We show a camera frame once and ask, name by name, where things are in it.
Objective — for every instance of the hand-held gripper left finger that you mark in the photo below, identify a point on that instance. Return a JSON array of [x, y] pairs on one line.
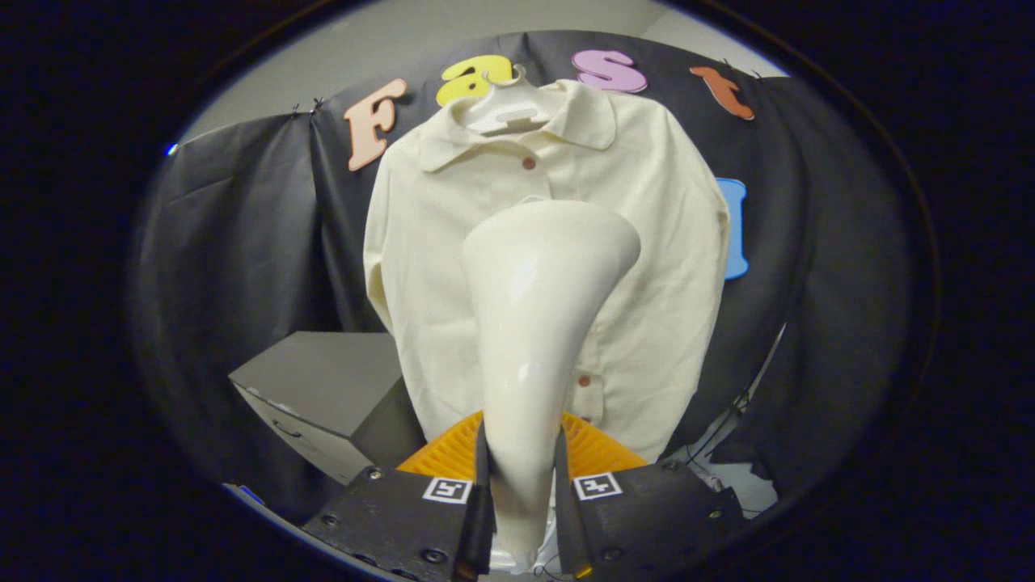
[[453, 525]]

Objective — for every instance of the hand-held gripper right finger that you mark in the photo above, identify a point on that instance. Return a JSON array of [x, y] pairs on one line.
[[623, 517]]

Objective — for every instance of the white garment steamer head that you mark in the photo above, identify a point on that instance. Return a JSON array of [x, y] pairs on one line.
[[534, 323]]

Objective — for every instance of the cream button-up shirt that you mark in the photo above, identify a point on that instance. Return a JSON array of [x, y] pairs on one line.
[[647, 242]]

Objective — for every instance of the grey drawer cabinet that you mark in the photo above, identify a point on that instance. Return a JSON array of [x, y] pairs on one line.
[[323, 372]]

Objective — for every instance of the white plastic hanger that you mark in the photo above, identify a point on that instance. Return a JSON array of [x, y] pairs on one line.
[[505, 109]]

